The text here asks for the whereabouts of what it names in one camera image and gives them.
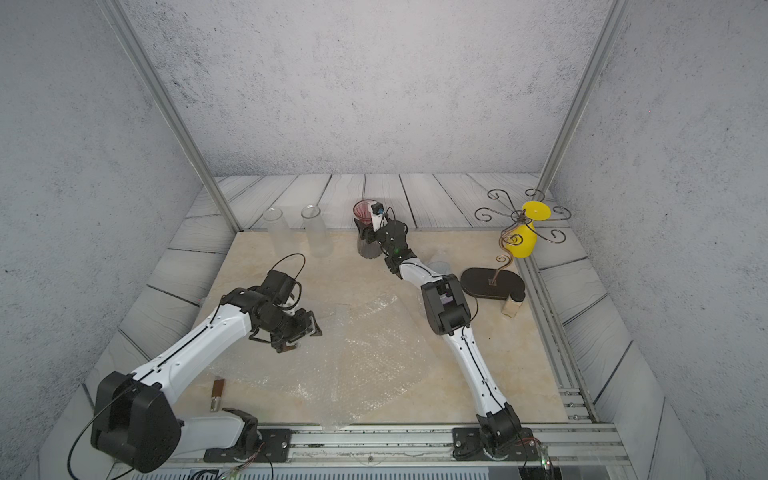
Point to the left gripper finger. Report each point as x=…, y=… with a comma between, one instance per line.
x=283, y=346
x=312, y=327

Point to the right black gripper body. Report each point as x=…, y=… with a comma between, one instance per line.
x=384, y=240

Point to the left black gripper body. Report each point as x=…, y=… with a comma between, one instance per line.
x=287, y=326

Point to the pink bubble vase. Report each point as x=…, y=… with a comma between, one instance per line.
x=368, y=246

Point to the clear bubble vase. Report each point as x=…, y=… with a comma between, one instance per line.
x=319, y=241

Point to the clear glass vase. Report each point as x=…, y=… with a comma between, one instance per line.
x=281, y=235

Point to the purple bubble vase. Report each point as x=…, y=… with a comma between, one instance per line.
x=440, y=263

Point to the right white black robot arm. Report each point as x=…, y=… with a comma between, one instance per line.
x=449, y=317

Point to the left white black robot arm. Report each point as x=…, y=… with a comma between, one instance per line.
x=134, y=420

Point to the yellow plastic wine glass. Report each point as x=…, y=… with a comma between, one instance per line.
x=521, y=239

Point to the small bottle black cap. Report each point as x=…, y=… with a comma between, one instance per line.
x=513, y=303

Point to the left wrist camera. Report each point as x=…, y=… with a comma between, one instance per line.
x=284, y=290

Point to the metal scraper wooden handle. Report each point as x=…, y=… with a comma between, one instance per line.
x=217, y=394

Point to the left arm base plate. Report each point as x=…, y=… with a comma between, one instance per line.
x=264, y=445

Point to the black wire glass stand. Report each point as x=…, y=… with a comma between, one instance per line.
x=496, y=284

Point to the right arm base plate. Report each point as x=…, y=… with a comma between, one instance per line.
x=478, y=444

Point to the right aluminium corner post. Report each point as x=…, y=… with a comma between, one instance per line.
x=596, y=62

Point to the aluminium corner post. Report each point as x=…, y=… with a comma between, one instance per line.
x=596, y=62
x=132, y=46

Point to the aluminium rail frame front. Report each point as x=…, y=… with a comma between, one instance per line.
x=581, y=448

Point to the left aluminium corner post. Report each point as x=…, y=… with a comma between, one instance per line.
x=132, y=46

